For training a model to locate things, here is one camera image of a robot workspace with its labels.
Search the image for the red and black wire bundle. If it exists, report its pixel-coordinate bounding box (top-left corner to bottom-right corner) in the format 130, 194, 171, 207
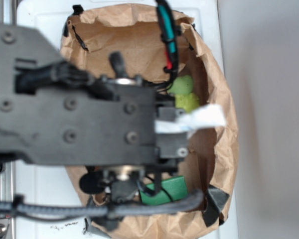
154, 0, 183, 73

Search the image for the white flat ribbon cable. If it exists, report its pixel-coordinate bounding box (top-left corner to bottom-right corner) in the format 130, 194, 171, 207
154, 104, 227, 139

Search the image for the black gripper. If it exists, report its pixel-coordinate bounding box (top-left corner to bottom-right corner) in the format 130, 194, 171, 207
0, 23, 188, 203

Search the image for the green rectangular block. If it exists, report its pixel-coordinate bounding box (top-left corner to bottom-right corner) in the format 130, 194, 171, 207
140, 176, 188, 206

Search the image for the green plush toy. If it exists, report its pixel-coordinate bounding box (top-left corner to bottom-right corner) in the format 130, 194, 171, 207
167, 75, 200, 113

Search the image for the brown paper bag tray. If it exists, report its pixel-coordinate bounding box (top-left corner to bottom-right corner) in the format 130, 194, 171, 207
60, 3, 239, 239

